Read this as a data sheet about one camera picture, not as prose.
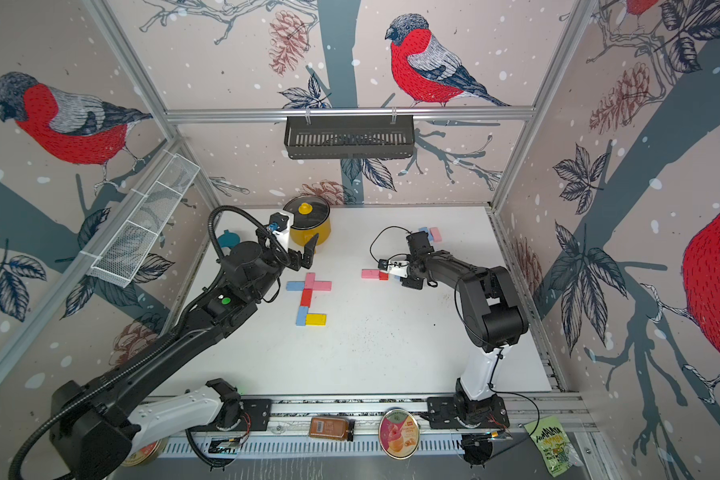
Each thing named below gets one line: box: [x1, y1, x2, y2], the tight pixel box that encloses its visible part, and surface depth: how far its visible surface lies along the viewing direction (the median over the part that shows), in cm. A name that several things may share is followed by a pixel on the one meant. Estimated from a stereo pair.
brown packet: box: [309, 417, 355, 442], surface depth 70 cm
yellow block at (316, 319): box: [305, 313, 327, 327], surface depth 92 cm
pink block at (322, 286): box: [312, 281, 333, 291], surface depth 100 cm
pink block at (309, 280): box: [304, 272, 315, 289], surface depth 100 cm
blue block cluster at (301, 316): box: [295, 306, 309, 326], surface depth 92 cm
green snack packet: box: [523, 415, 583, 477], surface depth 70 cm
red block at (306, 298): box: [300, 288, 313, 308], surface depth 97 cm
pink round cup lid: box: [378, 408, 420, 460], surface depth 70 cm
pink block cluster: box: [361, 269, 380, 280], surface depth 102 cm
